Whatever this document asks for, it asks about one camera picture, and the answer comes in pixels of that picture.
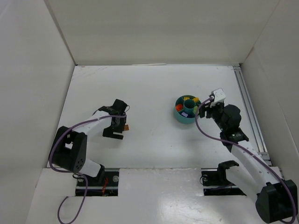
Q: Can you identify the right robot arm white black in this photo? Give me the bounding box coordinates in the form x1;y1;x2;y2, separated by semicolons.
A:
195;99;298;224

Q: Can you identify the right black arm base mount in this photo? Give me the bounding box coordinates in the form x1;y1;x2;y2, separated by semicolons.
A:
199;161;246;196

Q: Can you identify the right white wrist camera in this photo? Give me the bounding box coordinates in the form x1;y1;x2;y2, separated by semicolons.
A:
209;88;226;107

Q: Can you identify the teal round divided container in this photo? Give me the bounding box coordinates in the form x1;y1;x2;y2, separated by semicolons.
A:
174;95;201;124

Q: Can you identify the orange cone lego piece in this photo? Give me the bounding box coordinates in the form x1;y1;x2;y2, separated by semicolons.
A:
176;104;183;112

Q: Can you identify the aluminium rail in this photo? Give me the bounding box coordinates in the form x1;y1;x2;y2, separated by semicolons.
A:
233;65;273;167

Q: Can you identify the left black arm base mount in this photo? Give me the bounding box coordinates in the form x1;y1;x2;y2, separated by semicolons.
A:
72;164;120;196

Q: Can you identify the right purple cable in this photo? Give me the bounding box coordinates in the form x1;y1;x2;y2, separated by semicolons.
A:
195;97;295;224

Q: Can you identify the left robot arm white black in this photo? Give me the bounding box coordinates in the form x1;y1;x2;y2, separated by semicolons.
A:
48;99;128;184

